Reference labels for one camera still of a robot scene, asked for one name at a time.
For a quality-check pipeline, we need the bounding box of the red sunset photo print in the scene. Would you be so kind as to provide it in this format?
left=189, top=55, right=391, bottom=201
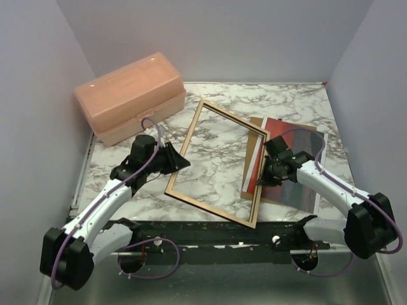
left=242, top=117, right=329, bottom=215

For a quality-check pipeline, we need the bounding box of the aluminium extrusion rail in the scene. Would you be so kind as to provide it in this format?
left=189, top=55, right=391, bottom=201
left=68, top=134, right=95, bottom=219

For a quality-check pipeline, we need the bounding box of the clear acrylic glass sheet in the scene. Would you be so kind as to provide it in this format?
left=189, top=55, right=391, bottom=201
left=255, top=126, right=326, bottom=213

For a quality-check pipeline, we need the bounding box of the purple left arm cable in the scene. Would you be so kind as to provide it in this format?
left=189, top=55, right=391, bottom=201
left=50, top=117, right=181, bottom=290

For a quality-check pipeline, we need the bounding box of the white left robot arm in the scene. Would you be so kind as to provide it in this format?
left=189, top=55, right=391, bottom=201
left=39, top=135, right=191, bottom=290

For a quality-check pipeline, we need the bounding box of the wooden picture frame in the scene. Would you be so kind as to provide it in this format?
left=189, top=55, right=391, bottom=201
left=165, top=100, right=270, bottom=229

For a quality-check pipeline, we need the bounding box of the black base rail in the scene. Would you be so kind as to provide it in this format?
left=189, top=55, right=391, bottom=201
left=65, top=217, right=331, bottom=264

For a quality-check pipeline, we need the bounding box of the pink plastic storage box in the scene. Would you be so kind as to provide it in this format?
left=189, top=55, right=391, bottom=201
left=74, top=53, right=186, bottom=146

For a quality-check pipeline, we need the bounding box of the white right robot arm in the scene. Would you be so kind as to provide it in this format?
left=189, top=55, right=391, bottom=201
left=257, top=135, right=403, bottom=259

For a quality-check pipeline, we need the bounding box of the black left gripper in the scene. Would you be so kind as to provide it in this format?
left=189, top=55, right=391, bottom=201
left=145, top=142, right=191, bottom=176

